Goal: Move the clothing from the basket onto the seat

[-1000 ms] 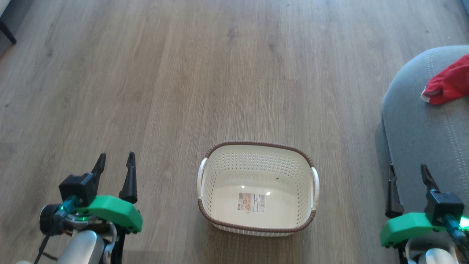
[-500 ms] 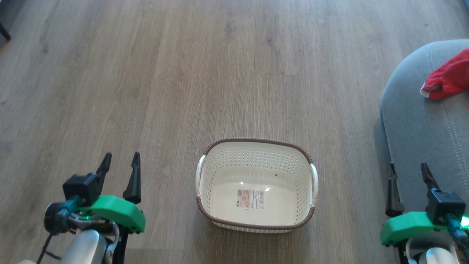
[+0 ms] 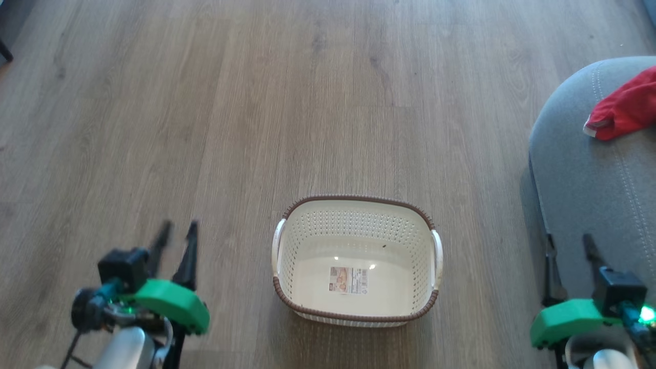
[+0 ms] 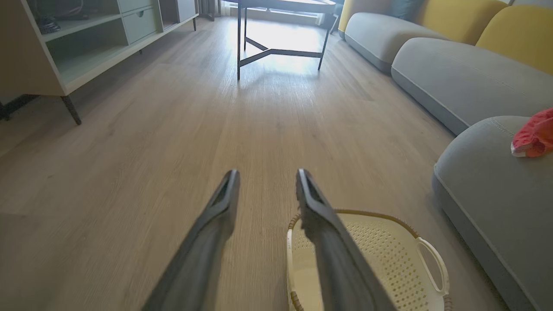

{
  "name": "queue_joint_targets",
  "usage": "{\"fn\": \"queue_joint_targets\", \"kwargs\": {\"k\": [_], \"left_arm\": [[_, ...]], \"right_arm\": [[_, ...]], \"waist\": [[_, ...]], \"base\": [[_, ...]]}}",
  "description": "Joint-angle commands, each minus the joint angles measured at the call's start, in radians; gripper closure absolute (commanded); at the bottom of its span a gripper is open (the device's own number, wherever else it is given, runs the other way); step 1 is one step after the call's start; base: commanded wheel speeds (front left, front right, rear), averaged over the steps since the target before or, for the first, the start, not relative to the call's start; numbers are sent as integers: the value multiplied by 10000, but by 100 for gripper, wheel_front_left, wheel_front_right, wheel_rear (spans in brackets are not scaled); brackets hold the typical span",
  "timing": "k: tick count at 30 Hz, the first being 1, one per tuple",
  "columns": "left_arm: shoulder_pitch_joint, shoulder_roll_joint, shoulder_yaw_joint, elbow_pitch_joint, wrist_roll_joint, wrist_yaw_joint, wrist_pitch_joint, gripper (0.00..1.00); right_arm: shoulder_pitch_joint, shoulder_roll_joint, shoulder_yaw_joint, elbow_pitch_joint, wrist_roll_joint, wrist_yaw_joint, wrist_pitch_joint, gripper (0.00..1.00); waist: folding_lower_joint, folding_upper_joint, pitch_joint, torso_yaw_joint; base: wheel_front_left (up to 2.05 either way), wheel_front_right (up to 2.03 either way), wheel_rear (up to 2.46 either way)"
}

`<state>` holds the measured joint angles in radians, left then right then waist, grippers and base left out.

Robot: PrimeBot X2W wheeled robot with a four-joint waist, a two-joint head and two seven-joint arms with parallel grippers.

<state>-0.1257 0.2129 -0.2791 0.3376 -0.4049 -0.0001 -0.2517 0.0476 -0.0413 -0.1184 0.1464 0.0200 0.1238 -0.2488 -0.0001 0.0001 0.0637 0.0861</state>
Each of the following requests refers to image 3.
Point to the red and white garment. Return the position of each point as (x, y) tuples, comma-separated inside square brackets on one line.
[(628, 105)]

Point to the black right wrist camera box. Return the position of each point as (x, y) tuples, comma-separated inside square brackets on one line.
[(621, 289)]

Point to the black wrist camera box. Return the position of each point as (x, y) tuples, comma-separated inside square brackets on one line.
[(621, 289), (123, 267)]

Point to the printed basket label sticker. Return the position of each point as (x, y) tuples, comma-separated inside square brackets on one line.
[(348, 280)]

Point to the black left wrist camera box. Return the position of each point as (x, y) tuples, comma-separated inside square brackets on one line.
[(123, 267)]

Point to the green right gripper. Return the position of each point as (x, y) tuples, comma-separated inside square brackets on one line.
[(569, 320)]

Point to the white perforated laundry basket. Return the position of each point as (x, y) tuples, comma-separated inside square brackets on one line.
[(359, 266)]

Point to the dark furniture leg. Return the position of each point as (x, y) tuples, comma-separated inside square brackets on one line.
[(5, 50)]

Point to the grey fabric sofa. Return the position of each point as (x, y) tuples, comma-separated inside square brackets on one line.
[(594, 195)]

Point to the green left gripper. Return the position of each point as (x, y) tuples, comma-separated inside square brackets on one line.
[(171, 305)]

